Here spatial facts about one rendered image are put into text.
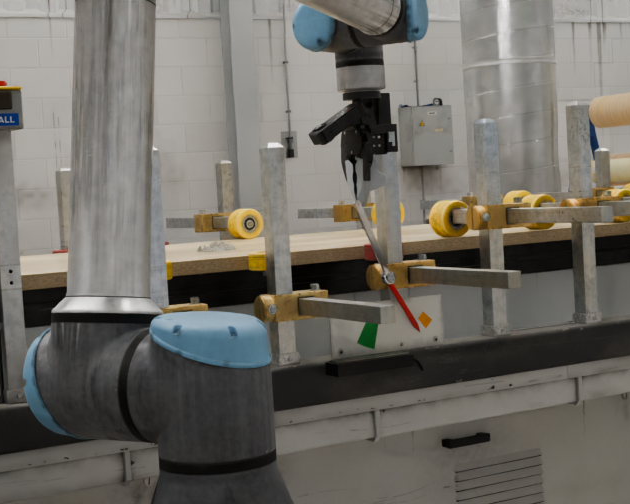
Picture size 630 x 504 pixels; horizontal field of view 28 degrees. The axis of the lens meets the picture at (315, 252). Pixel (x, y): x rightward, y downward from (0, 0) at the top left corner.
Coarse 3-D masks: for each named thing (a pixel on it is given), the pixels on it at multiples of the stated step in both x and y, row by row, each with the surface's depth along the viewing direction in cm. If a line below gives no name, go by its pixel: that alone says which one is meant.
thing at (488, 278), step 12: (420, 276) 242; (432, 276) 239; (444, 276) 235; (456, 276) 232; (468, 276) 229; (480, 276) 226; (492, 276) 223; (504, 276) 220; (516, 276) 220; (504, 288) 220
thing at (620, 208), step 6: (546, 204) 284; (552, 204) 282; (558, 204) 281; (600, 204) 269; (606, 204) 268; (612, 204) 266; (618, 204) 265; (624, 204) 263; (618, 210) 265; (624, 210) 263
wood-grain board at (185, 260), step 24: (240, 240) 324; (312, 240) 299; (336, 240) 292; (360, 240) 285; (408, 240) 272; (432, 240) 270; (456, 240) 273; (504, 240) 280; (528, 240) 283; (552, 240) 287; (24, 264) 263; (48, 264) 258; (192, 264) 242; (216, 264) 244; (240, 264) 247; (24, 288) 225
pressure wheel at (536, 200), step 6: (528, 198) 289; (534, 198) 287; (540, 198) 286; (546, 198) 287; (552, 198) 288; (534, 204) 285; (540, 204) 287; (528, 228) 291; (534, 228) 289; (540, 228) 287; (546, 228) 287
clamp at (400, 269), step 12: (396, 264) 244; (408, 264) 246; (420, 264) 247; (432, 264) 248; (372, 276) 244; (396, 276) 244; (408, 276) 246; (372, 288) 245; (384, 288) 244; (396, 288) 244
